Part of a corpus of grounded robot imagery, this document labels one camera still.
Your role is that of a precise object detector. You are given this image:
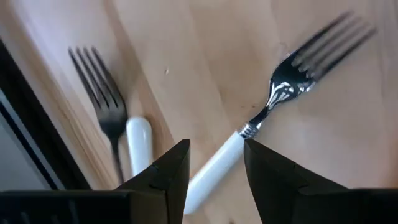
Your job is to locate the black metal fork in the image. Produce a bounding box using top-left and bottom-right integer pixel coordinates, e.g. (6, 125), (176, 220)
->
(67, 45), (129, 185)

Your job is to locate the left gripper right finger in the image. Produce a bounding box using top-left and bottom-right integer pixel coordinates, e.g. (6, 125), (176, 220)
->
(244, 139), (398, 224)

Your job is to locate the white handled fork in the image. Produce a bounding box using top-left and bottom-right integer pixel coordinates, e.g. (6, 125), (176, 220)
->
(183, 11), (377, 215)
(125, 116), (154, 177)

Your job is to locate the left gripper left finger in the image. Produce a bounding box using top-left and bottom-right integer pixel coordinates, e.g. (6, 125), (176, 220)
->
(0, 139), (191, 224)

